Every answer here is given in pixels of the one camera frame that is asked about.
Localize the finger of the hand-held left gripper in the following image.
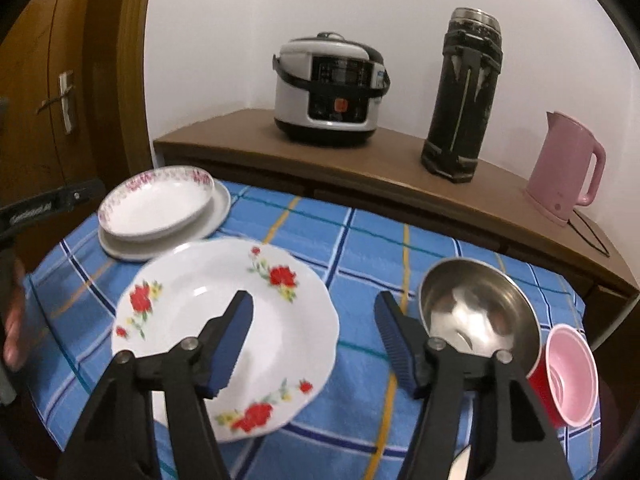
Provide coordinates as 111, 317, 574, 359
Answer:
55, 178, 107, 211

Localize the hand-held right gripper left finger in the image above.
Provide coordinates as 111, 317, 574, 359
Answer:
55, 290, 256, 480

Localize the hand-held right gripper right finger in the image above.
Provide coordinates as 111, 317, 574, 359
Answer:
375, 291, 576, 480

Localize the white plate with red roses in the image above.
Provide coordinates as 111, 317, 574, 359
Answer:
111, 237, 341, 443

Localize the white plate with pink rim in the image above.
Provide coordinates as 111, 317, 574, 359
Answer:
97, 165, 217, 238

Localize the stainless steel bowl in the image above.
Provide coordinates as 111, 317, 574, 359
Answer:
417, 257, 542, 381

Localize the red plastic bowl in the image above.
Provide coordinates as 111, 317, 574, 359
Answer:
522, 324, 600, 428

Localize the person's left hand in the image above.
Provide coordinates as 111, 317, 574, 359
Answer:
2, 260, 32, 373

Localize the blue plaid blanket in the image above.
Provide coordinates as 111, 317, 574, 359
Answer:
22, 180, 601, 480

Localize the plain white plate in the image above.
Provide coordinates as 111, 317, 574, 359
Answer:
97, 180, 232, 262

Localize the brown wooden door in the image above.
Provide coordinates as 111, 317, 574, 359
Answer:
0, 0, 126, 241

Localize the brown wooden sideboard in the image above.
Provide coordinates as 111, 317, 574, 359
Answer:
152, 107, 640, 361

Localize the pink electric kettle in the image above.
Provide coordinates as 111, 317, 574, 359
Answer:
524, 111, 607, 227

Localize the black thermos flask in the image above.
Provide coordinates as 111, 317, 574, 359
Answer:
420, 7, 502, 184

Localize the white and black rice cooker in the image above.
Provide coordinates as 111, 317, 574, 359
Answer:
272, 32, 391, 148

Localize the metal door handle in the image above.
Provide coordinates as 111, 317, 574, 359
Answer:
37, 71, 78, 134

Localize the wooden door with handle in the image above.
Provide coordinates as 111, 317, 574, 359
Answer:
116, 0, 162, 183

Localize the black kettle cable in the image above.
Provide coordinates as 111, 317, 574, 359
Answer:
567, 208, 611, 258

